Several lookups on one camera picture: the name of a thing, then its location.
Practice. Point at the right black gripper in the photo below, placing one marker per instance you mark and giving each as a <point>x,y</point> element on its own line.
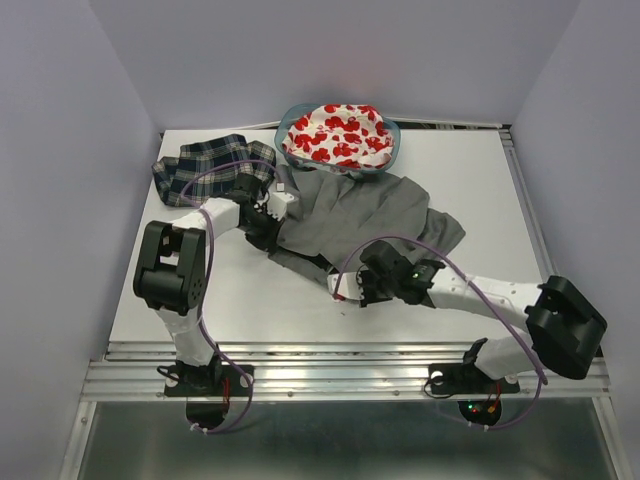
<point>368,299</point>

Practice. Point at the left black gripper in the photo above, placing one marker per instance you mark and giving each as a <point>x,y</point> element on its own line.
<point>268,241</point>

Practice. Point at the grey skirt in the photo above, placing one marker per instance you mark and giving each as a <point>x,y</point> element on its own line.
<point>334,214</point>

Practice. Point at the navy plaid skirt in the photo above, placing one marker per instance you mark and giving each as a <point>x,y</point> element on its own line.
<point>210,168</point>

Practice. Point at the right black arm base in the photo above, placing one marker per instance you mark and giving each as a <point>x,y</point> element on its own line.
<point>445,381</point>

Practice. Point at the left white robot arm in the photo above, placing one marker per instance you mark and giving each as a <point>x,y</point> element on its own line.
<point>172,276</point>

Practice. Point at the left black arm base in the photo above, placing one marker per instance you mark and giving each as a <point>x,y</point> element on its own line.
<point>217,396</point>

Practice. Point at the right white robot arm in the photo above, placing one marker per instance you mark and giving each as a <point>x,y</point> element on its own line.
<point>550,325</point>

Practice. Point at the teal laundry basket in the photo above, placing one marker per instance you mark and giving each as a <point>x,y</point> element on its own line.
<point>340,167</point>

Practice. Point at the red floral white skirt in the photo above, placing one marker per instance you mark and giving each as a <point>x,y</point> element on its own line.
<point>340,135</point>

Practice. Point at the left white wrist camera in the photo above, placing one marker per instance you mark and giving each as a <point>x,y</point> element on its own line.
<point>283,201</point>

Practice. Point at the aluminium frame rail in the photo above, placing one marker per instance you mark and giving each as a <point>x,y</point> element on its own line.
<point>283,371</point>

